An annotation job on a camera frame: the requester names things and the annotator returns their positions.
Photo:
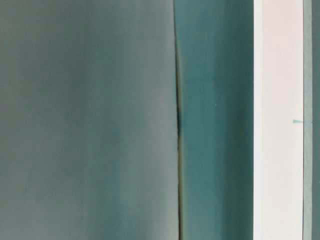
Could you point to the white wooden board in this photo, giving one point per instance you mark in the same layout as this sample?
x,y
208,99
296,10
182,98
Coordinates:
x,y
278,120

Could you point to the teal table cloth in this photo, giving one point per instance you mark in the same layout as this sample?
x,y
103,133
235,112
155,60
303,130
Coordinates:
x,y
214,44

